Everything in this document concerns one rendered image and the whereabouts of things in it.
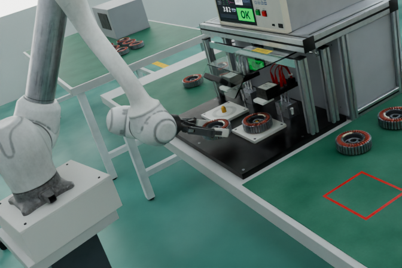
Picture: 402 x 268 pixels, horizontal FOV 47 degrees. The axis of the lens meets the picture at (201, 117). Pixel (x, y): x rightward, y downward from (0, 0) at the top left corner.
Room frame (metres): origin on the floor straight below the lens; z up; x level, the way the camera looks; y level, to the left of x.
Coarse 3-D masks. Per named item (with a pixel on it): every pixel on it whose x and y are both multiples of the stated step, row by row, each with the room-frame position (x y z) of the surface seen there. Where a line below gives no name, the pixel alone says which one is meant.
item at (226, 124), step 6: (216, 120) 1.57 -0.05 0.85; (222, 120) 1.55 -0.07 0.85; (228, 120) 1.54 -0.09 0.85; (204, 126) 1.54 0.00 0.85; (210, 126) 1.55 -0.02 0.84; (216, 126) 1.54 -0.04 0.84; (222, 126) 1.54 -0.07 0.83; (228, 126) 1.49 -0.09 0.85; (204, 138) 1.51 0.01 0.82; (210, 138) 1.48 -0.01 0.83; (216, 138) 1.48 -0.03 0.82
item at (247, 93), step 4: (244, 88) 1.86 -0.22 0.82; (240, 92) 1.85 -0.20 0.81; (244, 92) 1.83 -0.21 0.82; (248, 92) 1.80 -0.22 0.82; (252, 92) 1.79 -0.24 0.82; (256, 92) 1.80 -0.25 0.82; (248, 96) 1.80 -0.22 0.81; (252, 96) 1.79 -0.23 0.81; (256, 96) 1.80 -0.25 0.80; (248, 100) 1.81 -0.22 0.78; (252, 100) 1.79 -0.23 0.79; (252, 104) 1.79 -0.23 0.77
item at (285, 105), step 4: (280, 100) 1.63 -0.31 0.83; (292, 100) 1.60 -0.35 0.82; (276, 104) 1.62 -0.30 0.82; (284, 104) 1.59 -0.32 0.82; (288, 104) 1.58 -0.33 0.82; (292, 104) 1.57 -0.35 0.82; (296, 104) 1.58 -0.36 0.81; (276, 108) 1.63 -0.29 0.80; (284, 108) 1.58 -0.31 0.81; (288, 108) 1.57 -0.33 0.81; (296, 108) 1.58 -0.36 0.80; (280, 112) 1.61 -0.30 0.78; (284, 112) 1.59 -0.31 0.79; (288, 112) 1.56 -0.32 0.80; (296, 112) 1.58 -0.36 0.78; (284, 116) 1.59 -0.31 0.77; (288, 116) 1.57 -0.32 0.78; (292, 116) 1.57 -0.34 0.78
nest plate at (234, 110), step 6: (228, 102) 1.85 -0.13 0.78; (216, 108) 1.83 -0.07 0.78; (228, 108) 1.79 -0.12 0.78; (234, 108) 1.77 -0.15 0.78; (240, 108) 1.76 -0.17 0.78; (246, 108) 1.74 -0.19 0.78; (204, 114) 1.80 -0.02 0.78; (210, 114) 1.78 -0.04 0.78; (216, 114) 1.77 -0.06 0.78; (222, 114) 1.75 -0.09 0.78; (228, 114) 1.73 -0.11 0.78; (234, 114) 1.72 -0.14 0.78; (240, 114) 1.72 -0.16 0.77
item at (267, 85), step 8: (256, 88) 1.59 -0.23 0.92; (264, 88) 1.56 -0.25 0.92; (272, 88) 1.55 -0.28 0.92; (280, 88) 1.57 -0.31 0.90; (288, 88) 1.58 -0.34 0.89; (264, 96) 1.55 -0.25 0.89; (272, 96) 1.54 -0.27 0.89; (280, 96) 1.63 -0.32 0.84; (288, 96) 1.58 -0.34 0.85; (264, 104) 1.53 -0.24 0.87
